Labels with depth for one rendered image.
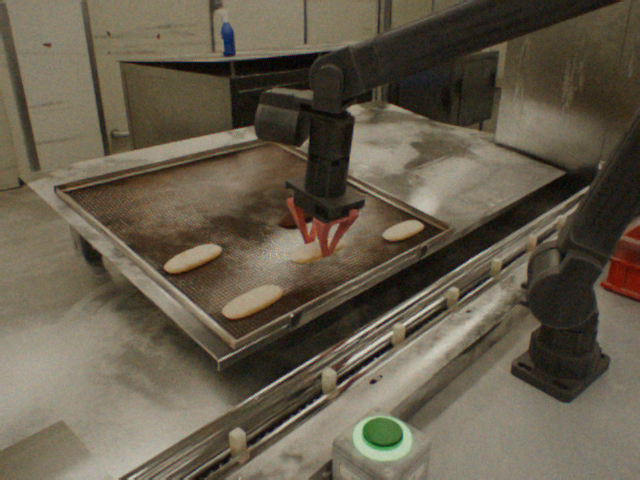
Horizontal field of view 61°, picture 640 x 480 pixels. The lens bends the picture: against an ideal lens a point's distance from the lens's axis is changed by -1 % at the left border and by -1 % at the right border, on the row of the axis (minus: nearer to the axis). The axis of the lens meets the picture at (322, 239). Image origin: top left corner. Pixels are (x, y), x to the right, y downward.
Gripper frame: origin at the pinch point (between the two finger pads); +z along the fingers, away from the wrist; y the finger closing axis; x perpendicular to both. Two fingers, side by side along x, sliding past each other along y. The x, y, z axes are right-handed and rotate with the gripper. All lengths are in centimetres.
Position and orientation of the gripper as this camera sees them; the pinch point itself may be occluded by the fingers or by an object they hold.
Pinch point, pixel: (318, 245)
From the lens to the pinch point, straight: 80.9
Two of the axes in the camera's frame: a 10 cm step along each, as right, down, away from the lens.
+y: 6.4, 4.4, -6.2
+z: -1.0, 8.6, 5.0
